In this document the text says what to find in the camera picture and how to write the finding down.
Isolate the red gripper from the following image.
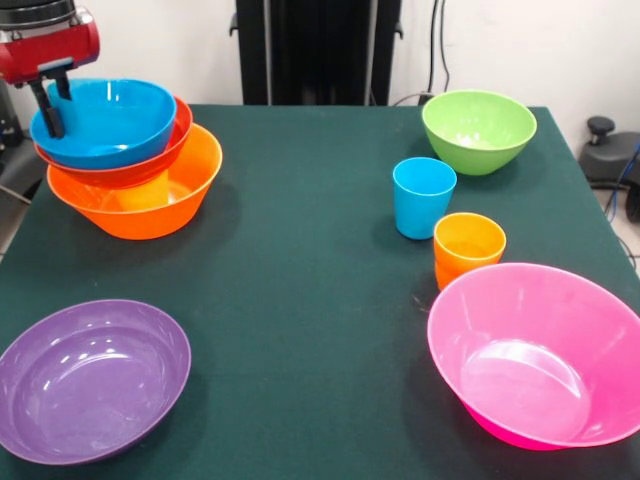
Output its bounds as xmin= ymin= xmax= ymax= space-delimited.
xmin=0 ymin=22 xmax=101 ymax=140

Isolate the large blue bowl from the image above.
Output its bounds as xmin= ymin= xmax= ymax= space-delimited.
xmin=28 ymin=78 xmax=178 ymax=171

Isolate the red bowl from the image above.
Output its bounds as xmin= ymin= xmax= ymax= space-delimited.
xmin=33 ymin=95 xmax=194 ymax=190

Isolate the black office chair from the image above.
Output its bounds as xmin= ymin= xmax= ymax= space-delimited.
xmin=0 ymin=79 xmax=69 ymax=201

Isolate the orange bowl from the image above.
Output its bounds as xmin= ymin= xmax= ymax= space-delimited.
xmin=46 ymin=122 xmax=224 ymax=241

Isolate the purple bowl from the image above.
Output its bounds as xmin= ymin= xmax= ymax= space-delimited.
xmin=0 ymin=298 xmax=193 ymax=466

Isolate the dark green table cloth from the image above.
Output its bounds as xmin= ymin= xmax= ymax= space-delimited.
xmin=0 ymin=102 xmax=640 ymax=480

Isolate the blue cup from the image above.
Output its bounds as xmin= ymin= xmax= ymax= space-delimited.
xmin=392 ymin=156 xmax=458 ymax=241

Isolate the green bowl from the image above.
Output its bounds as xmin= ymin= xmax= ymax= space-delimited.
xmin=421 ymin=88 xmax=538 ymax=177

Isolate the orange cup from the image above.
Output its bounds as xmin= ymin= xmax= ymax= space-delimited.
xmin=433 ymin=212 xmax=508 ymax=275
xmin=434 ymin=259 xmax=471 ymax=292

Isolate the pink bowl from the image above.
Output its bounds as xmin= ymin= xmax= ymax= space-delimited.
xmin=426 ymin=262 xmax=640 ymax=452

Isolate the black chair base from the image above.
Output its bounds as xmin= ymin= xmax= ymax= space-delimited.
xmin=578 ymin=115 xmax=640 ymax=225

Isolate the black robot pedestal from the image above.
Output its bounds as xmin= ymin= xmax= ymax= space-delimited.
xmin=229 ymin=0 xmax=405 ymax=105

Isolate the black wall cable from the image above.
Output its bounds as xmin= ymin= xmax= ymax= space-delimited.
xmin=428 ymin=0 xmax=451 ymax=95

